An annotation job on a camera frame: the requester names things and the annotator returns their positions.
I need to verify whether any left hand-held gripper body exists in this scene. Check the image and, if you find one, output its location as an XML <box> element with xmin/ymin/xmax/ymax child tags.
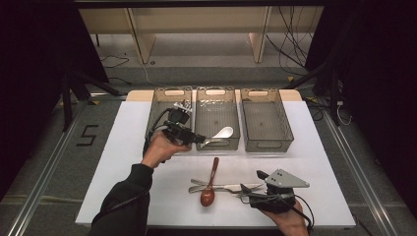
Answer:
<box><xmin>161</xmin><ymin>100</ymin><xmax>200</xmax><ymax>147</ymax></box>

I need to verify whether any aluminium floor rail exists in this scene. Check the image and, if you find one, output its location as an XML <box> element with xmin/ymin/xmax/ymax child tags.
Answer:
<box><xmin>6</xmin><ymin>99</ymin><xmax>91</xmax><ymax>236</ymax></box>
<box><xmin>323</xmin><ymin>107</ymin><xmax>400</xmax><ymax>236</ymax></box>

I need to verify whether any black metal stand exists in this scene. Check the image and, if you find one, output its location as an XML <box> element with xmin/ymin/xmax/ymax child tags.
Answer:
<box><xmin>283</xmin><ymin>57</ymin><xmax>343</xmax><ymax>127</ymax></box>
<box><xmin>60</xmin><ymin>67</ymin><xmax>123</xmax><ymax>133</ymax></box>

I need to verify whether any clear grey plastic bin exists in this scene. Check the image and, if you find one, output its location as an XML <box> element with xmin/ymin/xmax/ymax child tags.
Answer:
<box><xmin>194</xmin><ymin>86</ymin><xmax>242</xmax><ymax>151</ymax></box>
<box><xmin>145</xmin><ymin>87</ymin><xmax>194</xmax><ymax>152</ymax></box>
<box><xmin>239</xmin><ymin>88</ymin><xmax>295</xmax><ymax>153</ymax></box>

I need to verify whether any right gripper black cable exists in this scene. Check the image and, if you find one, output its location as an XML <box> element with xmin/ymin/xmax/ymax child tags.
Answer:
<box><xmin>293</xmin><ymin>194</ymin><xmax>317</xmax><ymax>231</ymax></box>

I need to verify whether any beige wooden desk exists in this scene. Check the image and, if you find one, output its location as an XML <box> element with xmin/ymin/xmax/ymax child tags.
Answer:
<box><xmin>78</xmin><ymin>6</ymin><xmax>326</xmax><ymax>65</ymax></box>

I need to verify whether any white floor cable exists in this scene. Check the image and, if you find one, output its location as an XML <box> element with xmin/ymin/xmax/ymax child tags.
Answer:
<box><xmin>140</xmin><ymin>62</ymin><xmax>161</xmax><ymax>87</ymax></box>

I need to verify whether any black metal beam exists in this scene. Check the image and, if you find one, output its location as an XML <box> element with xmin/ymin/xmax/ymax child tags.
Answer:
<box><xmin>73</xmin><ymin>0</ymin><xmax>328</xmax><ymax>9</ymax></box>

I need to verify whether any person's left hand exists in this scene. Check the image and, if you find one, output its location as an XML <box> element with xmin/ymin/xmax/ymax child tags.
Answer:
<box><xmin>141</xmin><ymin>130</ymin><xmax>192</xmax><ymax>170</ymax></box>

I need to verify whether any brown wooden spoon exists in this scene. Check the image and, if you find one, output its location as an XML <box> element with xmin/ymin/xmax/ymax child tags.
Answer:
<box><xmin>200</xmin><ymin>156</ymin><xmax>220</xmax><ymax>207</ymax></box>

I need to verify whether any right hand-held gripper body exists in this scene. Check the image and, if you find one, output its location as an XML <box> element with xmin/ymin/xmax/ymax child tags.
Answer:
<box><xmin>247</xmin><ymin>168</ymin><xmax>311</xmax><ymax>214</ymax></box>

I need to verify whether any person's right hand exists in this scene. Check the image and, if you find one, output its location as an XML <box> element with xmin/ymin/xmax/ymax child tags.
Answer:
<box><xmin>262</xmin><ymin>200</ymin><xmax>311</xmax><ymax>236</ymax></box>

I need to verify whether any black curtain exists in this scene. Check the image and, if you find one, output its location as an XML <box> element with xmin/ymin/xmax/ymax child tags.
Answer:
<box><xmin>0</xmin><ymin>0</ymin><xmax>110</xmax><ymax>201</ymax></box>
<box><xmin>304</xmin><ymin>0</ymin><xmax>417</xmax><ymax>215</ymax></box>

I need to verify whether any black floor cable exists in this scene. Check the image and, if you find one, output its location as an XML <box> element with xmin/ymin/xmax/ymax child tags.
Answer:
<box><xmin>98</xmin><ymin>54</ymin><xmax>131</xmax><ymax>70</ymax></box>

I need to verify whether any white ceramic spoon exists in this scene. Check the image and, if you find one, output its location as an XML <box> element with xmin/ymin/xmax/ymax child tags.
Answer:
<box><xmin>200</xmin><ymin>126</ymin><xmax>235</xmax><ymax>148</ymax></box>

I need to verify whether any white table sheet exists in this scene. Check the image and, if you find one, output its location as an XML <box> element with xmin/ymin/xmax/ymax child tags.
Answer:
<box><xmin>75</xmin><ymin>99</ymin><xmax>357</xmax><ymax>229</ymax></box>

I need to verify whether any bundle of hanging black cables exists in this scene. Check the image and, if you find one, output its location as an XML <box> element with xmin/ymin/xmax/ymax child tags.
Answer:
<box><xmin>265</xmin><ymin>6</ymin><xmax>318</xmax><ymax>68</ymax></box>

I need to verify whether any light wooden table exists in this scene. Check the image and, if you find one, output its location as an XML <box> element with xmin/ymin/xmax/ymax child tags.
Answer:
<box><xmin>126</xmin><ymin>88</ymin><xmax>303</xmax><ymax>102</ymax></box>

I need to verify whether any metal fork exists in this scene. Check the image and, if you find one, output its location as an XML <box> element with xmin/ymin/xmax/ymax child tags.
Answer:
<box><xmin>191</xmin><ymin>178</ymin><xmax>250</xmax><ymax>199</ymax></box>

